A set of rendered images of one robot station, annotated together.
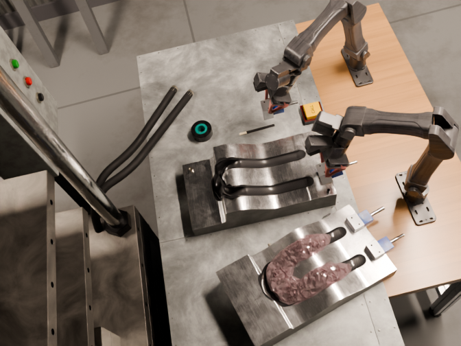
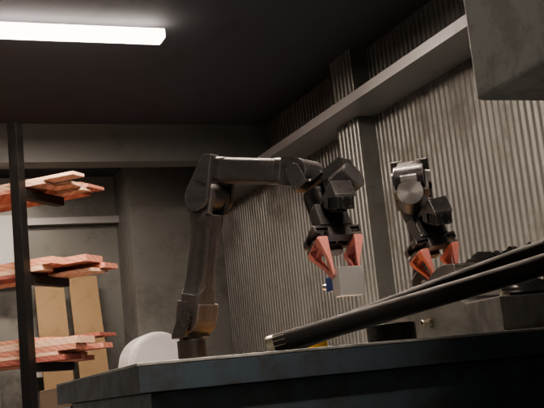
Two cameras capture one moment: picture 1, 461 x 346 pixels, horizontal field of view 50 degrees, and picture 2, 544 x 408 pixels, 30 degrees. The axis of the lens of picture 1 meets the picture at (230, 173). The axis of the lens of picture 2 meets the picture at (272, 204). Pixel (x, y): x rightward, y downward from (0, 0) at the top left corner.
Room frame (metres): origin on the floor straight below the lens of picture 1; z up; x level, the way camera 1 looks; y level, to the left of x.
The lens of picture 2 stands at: (1.92, 1.51, 0.75)
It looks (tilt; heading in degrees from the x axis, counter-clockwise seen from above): 10 degrees up; 246
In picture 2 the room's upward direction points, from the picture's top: 6 degrees counter-clockwise
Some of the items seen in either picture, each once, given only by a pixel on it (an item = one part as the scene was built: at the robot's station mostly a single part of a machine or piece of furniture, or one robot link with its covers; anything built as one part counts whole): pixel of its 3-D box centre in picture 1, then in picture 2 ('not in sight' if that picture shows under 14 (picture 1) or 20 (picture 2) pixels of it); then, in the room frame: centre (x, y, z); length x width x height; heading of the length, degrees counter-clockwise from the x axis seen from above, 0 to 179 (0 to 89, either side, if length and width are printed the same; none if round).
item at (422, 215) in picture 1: (417, 192); not in sight; (0.61, -0.59, 0.84); 0.20 x 0.07 x 0.08; 179
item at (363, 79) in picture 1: (357, 60); (192, 355); (1.20, -0.60, 0.84); 0.20 x 0.07 x 0.08; 179
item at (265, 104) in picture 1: (279, 106); (337, 283); (1.02, -0.23, 0.94); 0.13 x 0.05 x 0.05; 87
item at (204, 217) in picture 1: (256, 179); (485, 303); (0.80, -0.08, 0.87); 0.50 x 0.26 x 0.14; 87
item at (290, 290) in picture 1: (305, 266); not in sight; (0.44, -0.15, 0.90); 0.26 x 0.18 x 0.08; 104
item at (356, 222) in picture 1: (367, 217); not in sight; (0.56, -0.39, 0.86); 0.13 x 0.05 x 0.05; 104
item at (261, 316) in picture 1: (305, 273); not in sight; (0.44, -0.15, 0.86); 0.50 x 0.26 x 0.11; 104
